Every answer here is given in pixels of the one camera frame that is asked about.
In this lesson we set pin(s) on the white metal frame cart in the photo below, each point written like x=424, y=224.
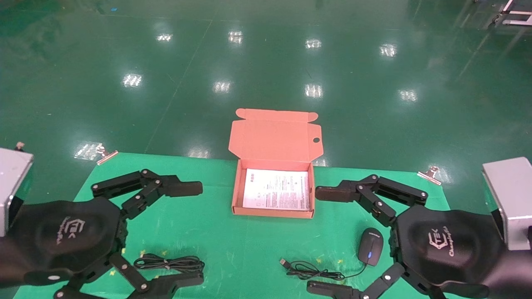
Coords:
x=515, y=12

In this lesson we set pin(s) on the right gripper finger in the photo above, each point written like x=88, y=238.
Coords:
x=332, y=288
x=336, y=193

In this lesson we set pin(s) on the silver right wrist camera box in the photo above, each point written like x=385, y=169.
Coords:
x=511, y=199

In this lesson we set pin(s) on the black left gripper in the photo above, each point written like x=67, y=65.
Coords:
x=62, y=236

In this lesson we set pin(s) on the metal binder clip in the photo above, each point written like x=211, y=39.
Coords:
x=430, y=175
x=106, y=155

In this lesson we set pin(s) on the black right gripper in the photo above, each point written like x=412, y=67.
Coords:
x=449, y=245

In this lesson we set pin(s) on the orange cardboard box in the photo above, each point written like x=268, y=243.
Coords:
x=270, y=137

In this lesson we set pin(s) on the white printed instruction sheet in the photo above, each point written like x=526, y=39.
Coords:
x=276, y=189

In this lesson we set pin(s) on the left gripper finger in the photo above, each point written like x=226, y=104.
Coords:
x=183, y=187

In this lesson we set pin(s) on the green table mat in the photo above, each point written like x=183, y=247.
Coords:
x=232, y=249

